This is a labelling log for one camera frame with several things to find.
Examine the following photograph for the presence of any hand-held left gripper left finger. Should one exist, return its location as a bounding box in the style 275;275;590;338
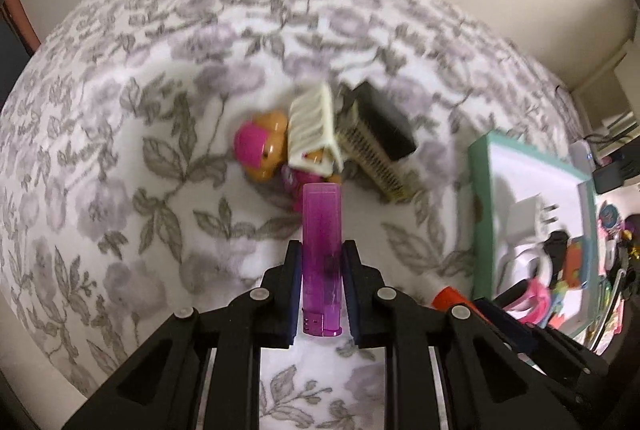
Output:
62;240;305;430

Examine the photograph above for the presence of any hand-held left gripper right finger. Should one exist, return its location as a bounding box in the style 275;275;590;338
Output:
341;240;583;430

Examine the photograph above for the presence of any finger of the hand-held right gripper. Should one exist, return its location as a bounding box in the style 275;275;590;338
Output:
472;297;613;416

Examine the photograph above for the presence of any pink smartwatch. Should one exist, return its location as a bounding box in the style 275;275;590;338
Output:
492;280;553;326

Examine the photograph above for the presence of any purple lighter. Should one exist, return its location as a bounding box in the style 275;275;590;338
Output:
300;183;343;337

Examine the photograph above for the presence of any red orange block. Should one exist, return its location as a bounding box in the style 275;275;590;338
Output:
431;286;473;311

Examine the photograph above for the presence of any white charger plug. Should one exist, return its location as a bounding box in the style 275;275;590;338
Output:
497;195;568;281

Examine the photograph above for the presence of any teal shallow box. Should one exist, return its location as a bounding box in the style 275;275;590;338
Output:
467;130;601;346

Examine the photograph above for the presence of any colourful round sticker item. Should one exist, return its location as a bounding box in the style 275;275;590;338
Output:
597;200;626;231

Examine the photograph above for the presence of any pink dog toy figure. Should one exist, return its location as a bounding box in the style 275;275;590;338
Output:
234;109;346;211

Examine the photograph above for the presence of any cream ribbed comb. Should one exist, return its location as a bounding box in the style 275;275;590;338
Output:
287;83;346;183

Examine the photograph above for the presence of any black and gold box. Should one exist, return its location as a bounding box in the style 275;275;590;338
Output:
335;81;421;203

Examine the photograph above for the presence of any white shelf unit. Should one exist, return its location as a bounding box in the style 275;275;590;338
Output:
570;43;640;161

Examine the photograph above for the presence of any dark blue panel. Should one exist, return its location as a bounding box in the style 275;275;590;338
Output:
0;10;31;101

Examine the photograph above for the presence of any orange board edge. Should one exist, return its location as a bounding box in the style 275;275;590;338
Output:
2;0;41;54

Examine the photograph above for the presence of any black cable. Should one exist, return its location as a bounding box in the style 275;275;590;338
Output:
582;130;636;161

